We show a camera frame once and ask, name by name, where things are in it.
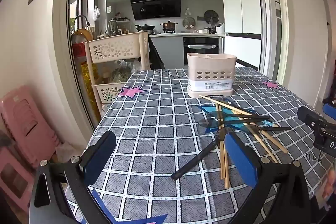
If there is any black handled spoon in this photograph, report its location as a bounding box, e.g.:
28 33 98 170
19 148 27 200
170 127 233 181

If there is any built-in black oven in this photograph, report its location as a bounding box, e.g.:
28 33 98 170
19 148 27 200
183 36 219 65

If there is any beige utensil holder caddy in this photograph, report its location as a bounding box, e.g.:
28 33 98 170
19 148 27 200
187 53 236 98

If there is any white refrigerator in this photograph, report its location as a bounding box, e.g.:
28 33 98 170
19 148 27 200
223 0 262 69

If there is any pink star mat right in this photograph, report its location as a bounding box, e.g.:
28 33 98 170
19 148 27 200
263 81 280 90

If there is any short bamboo chopstick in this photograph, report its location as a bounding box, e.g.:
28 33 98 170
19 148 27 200
215 104 226 180

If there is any pink star mat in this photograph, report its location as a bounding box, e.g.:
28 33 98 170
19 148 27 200
263 81 280 90
118 86 147 99

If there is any bamboo chopstick pair member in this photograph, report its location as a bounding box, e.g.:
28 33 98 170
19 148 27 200
219 107 231 189

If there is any blue translucent spoon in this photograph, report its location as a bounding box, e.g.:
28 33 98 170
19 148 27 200
198 111 270 128

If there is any pink star mat left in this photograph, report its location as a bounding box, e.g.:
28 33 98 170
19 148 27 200
118 86 147 99

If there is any copper cooking pot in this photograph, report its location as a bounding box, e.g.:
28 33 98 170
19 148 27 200
161 20 178 33

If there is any grey checked tablecloth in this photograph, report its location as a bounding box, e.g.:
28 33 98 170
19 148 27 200
90 68 335 223

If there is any blue star mat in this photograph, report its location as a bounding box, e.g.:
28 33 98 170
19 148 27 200
196 104 274 134

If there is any pink plastic stool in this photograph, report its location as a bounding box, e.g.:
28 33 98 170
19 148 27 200
1 86 61 213

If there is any patterned bamboo chopstick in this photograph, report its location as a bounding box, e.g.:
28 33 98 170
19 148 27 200
244 123 288 163

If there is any black hanging cloth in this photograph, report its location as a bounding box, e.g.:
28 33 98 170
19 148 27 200
148 37 165 70

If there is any black wok pan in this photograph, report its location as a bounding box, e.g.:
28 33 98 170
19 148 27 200
134 24 155 33

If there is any black range hood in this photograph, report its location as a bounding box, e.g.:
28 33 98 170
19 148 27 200
130 0 181 20

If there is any beige plastic storage cart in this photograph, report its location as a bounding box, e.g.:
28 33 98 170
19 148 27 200
84 31 150 114

